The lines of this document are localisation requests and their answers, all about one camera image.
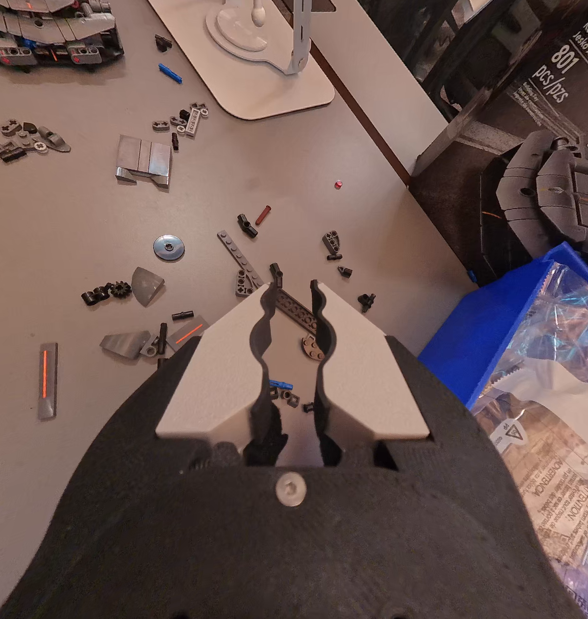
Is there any grey lego clip piece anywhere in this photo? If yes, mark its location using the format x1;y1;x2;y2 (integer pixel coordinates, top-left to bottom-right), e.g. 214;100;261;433
37;126;71;153

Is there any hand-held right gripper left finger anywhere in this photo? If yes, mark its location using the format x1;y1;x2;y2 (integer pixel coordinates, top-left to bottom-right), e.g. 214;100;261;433
154;282;279;457

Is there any group of small grey lego pieces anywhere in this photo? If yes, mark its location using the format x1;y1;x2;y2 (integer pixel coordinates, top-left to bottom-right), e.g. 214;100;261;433
0;118;48;162

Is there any white rounded base plate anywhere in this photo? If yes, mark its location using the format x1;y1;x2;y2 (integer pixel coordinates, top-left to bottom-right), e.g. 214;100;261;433
146;0;336;121

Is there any grey lego car model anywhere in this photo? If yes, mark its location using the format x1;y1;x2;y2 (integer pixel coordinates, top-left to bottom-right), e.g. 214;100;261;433
0;0;125;68

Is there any black round lego disc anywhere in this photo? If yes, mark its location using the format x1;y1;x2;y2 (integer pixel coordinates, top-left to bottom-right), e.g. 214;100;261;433
153;234;186;262

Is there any pile of loose lego pieces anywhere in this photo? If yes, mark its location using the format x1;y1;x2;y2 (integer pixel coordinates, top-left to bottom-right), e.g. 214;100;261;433
81;205;377;414

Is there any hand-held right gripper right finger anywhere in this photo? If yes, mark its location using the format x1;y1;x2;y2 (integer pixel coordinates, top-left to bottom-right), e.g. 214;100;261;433
309;280;431;455

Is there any black lego set box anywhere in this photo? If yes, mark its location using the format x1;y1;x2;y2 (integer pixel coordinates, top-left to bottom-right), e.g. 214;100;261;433
410;0;588;286

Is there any blue plastic storage bin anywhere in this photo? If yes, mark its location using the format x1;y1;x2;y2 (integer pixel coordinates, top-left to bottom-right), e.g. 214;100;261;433
417;242;588;412

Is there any cluster of small lego connectors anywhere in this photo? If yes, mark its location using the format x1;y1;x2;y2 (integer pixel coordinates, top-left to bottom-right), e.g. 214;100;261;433
152;103;209;151

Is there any clear plastic lego bag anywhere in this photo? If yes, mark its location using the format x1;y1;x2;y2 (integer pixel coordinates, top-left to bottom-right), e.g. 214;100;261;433
470;261;588;619

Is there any dark grey lego panel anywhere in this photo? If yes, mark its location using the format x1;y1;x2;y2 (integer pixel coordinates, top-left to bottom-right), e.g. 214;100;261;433
115;134;173;188

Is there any long grey tile orange stripe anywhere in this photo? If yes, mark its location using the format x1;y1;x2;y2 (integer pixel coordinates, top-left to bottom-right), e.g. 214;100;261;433
39;342;59;420

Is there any wooden and white book stand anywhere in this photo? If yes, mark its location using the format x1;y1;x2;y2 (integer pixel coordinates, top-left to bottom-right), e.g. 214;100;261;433
206;0;319;77

